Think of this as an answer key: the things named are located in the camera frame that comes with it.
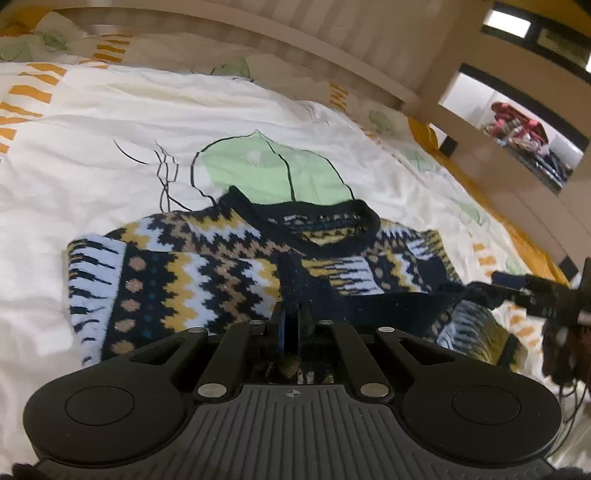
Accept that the white printed blanket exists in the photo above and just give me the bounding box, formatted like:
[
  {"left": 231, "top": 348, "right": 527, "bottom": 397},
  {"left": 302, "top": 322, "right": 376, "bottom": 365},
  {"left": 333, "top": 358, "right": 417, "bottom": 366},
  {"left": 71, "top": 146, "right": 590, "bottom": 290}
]
[{"left": 0, "top": 9, "right": 591, "bottom": 480}]

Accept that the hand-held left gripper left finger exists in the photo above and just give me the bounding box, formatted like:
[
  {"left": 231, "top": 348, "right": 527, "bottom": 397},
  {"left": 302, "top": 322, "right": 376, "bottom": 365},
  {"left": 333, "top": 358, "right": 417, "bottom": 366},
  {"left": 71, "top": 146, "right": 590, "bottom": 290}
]
[{"left": 129, "top": 302, "right": 290, "bottom": 400}]

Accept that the patterned knit sweater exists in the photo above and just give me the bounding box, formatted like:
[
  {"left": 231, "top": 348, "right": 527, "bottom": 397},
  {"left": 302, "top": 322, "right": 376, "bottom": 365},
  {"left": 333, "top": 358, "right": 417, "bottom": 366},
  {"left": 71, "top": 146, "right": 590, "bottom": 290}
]
[{"left": 62, "top": 186, "right": 531, "bottom": 373}]

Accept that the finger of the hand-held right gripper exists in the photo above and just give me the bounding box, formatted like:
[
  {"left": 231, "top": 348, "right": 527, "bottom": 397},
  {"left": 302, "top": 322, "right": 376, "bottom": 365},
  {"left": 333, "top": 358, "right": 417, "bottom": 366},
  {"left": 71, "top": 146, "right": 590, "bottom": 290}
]
[{"left": 490, "top": 271, "right": 536, "bottom": 296}]

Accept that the orange bed sheet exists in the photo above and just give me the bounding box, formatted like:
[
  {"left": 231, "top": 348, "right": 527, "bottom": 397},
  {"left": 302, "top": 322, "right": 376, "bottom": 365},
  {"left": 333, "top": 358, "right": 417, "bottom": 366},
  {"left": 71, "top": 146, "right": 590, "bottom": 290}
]
[{"left": 406, "top": 115, "right": 571, "bottom": 283}]

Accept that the black cable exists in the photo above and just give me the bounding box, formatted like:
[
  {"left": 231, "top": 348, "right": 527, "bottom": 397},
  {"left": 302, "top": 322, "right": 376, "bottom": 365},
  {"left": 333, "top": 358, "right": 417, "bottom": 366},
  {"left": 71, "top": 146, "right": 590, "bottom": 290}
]
[{"left": 551, "top": 381, "right": 583, "bottom": 462}]

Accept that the pile of colourful clothes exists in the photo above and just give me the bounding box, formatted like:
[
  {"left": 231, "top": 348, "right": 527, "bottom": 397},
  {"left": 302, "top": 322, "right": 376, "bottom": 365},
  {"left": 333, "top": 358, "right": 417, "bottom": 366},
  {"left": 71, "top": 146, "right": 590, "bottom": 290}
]
[{"left": 489, "top": 102, "right": 579, "bottom": 186}]

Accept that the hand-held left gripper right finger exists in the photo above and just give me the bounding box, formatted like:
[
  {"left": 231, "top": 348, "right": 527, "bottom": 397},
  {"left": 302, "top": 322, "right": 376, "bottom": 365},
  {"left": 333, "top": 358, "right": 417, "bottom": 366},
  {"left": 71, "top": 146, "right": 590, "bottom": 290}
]
[{"left": 295, "top": 302, "right": 456, "bottom": 400}]

